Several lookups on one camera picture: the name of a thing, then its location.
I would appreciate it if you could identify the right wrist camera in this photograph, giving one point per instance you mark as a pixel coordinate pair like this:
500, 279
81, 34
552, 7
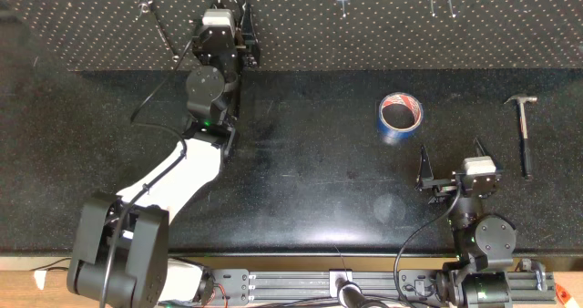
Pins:
479, 166

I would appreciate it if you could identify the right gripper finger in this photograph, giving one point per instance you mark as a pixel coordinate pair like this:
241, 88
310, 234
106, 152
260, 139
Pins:
424, 171
480, 152

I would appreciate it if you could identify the hammer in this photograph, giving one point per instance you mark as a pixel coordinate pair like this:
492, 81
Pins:
524, 121

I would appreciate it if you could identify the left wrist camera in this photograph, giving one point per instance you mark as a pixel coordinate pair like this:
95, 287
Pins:
218, 17

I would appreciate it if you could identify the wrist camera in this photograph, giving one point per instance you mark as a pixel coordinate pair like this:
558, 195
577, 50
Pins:
218, 17
479, 166

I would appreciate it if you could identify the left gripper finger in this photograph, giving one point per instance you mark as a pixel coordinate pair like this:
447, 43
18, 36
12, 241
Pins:
250, 34

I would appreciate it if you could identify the roll of blue tape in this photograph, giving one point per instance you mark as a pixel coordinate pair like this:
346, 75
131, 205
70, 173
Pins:
389, 130

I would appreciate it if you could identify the mounting rail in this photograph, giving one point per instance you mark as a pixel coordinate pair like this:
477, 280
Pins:
291, 285

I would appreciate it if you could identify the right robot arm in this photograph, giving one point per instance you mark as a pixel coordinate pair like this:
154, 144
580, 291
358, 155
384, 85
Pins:
494, 239

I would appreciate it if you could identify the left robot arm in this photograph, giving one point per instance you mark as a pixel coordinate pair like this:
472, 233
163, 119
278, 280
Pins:
191, 171

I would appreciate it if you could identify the white tape piece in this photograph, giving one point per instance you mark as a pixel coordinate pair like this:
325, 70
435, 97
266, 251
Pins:
40, 278

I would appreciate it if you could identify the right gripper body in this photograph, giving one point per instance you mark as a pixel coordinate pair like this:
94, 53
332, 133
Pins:
478, 185

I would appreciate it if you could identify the wrench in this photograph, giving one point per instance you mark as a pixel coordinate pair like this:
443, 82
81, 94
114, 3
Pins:
161, 32

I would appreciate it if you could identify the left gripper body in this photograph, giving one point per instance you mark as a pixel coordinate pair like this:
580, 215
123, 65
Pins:
214, 41

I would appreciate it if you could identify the black pegboard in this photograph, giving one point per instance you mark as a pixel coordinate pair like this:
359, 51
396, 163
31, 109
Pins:
296, 34

